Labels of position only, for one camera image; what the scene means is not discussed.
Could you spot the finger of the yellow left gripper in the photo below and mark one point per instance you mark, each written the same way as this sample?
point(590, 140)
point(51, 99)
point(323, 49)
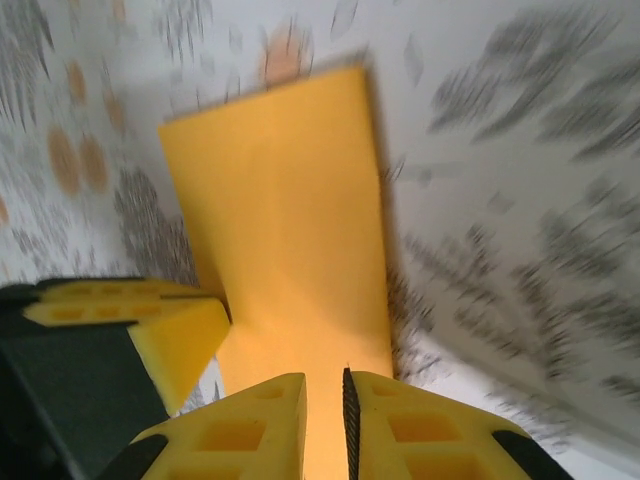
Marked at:
point(175, 291)
point(180, 345)

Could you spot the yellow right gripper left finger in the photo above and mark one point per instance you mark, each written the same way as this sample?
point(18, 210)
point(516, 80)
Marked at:
point(250, 450)

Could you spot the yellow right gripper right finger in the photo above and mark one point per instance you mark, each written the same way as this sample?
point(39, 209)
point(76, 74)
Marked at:
point(400, 450)

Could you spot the yellow paper sheet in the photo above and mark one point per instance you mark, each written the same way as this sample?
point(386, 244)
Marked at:
point(280, 200)

